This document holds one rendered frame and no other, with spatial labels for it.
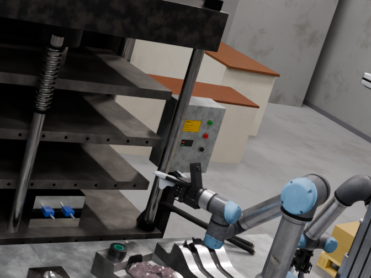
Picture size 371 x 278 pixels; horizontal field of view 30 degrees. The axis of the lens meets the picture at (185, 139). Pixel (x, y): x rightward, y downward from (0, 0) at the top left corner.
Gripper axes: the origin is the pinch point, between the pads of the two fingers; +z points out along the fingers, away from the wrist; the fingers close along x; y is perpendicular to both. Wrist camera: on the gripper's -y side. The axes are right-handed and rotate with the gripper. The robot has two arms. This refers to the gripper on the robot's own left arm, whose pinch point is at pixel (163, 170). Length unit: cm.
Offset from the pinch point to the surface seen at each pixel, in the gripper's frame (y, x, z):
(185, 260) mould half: 48, 54, 3
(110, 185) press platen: 36, 59, 60
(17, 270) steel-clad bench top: 67, -8, 45
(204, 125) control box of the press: -5, 105, 46
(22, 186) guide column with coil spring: 42, 11, 73
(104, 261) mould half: 55, 19, 22
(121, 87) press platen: -14, 47, 65
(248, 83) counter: 0, 558, 249
